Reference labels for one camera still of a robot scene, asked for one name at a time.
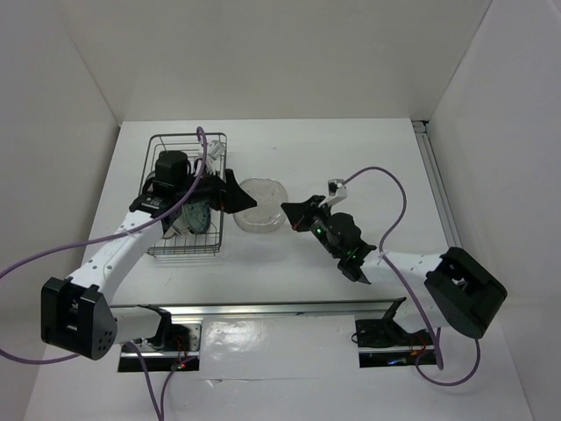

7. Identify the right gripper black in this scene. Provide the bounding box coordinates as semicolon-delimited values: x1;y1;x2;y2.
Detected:
282;195;342;259

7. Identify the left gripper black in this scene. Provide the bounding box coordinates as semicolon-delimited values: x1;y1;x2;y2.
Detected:
175;163;256;214

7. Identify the clear glass square plate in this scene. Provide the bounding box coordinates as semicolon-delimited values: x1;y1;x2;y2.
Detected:
233;178;288;234

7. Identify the blue floral small plate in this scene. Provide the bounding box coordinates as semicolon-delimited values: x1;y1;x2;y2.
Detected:
182;202;211;235

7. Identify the green red rimmed plate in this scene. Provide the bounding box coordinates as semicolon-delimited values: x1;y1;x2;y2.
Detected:
170;215;190;236

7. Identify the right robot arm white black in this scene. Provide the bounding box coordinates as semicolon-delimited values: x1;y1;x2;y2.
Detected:
281;196;508;339

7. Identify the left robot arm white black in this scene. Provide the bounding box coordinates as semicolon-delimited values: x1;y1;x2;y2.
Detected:
40;150;257;360

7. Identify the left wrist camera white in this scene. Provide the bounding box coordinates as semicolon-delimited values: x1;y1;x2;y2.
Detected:
193;140;226;175

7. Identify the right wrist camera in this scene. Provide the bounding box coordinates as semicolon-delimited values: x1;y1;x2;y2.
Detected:
320;179;348;208

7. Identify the grey wire dish rack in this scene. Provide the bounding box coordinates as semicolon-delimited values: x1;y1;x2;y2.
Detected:
141;132;227;258

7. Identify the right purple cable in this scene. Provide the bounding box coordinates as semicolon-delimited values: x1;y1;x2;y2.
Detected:
344;166;482;386

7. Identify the aluminium front rail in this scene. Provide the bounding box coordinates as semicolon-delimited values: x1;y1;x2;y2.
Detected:
109;296;407;318

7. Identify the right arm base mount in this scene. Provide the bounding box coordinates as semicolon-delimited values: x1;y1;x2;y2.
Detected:
351;318;437;368

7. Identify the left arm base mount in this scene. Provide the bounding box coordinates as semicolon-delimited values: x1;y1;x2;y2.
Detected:
132;319;202;373

